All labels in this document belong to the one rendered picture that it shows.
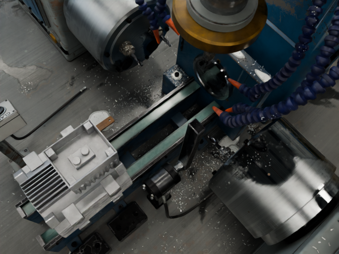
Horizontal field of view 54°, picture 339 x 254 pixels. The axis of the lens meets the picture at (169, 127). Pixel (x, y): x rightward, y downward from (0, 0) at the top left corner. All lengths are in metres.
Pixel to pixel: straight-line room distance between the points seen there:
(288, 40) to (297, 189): 0.36
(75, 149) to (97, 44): 0.30
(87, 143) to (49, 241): 0.30
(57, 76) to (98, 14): 0.39
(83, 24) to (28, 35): 0.45
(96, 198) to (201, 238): 0.38
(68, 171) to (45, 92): 0.51
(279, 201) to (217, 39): 0.35
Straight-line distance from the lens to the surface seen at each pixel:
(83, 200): 0.77
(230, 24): 0.62
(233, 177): 0.74
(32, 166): 0.81
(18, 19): 1.41
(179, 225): 1.02
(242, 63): 0.83
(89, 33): 0.92
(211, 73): 0.93
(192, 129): 0.62
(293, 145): 0.76
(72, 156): 0.74
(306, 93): 0.52
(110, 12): 0.88
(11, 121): 0.88
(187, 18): 0.64
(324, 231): 0.74
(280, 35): 0.88
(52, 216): 0.76
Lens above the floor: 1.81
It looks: 67 degrees down
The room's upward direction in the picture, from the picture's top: 8 degrees clockwise
